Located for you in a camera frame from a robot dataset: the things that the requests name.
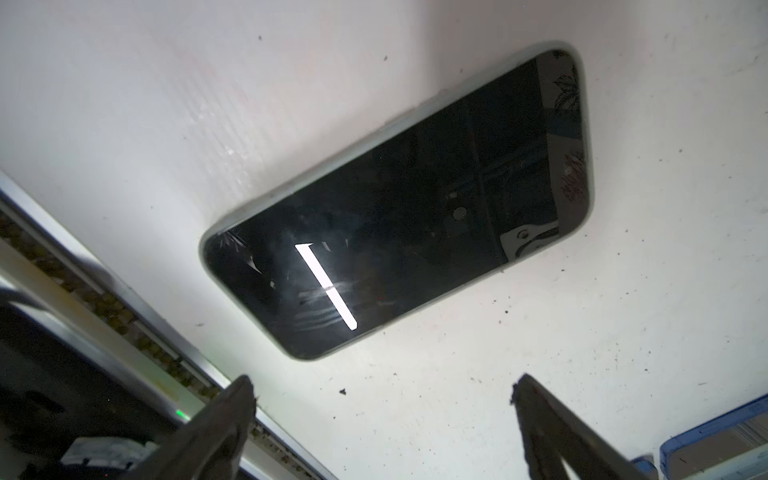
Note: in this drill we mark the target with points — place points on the aluminium mounting rail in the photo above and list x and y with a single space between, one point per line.
68 291

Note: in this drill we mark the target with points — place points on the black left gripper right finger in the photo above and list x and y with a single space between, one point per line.
555 439

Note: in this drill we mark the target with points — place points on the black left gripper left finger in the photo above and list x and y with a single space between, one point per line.
210 445

